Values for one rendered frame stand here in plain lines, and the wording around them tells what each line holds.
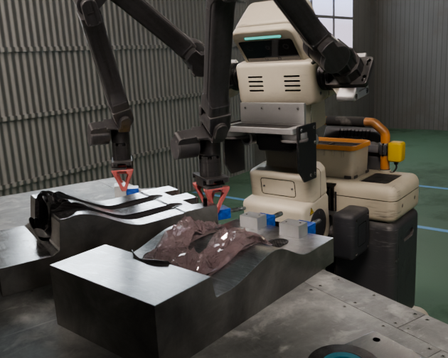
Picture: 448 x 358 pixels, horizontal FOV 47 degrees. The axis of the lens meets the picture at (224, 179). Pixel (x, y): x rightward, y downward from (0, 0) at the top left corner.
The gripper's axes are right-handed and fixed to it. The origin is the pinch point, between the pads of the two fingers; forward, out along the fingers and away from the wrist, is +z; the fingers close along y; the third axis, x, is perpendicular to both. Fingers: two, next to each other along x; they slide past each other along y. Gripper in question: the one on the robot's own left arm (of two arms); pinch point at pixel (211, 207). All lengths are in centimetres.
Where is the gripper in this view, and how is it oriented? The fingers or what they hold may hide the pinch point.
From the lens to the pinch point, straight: 138.2
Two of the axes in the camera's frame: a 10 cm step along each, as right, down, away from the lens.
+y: 4.3, 1.9, -8.8
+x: 9.0, -1.2, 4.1
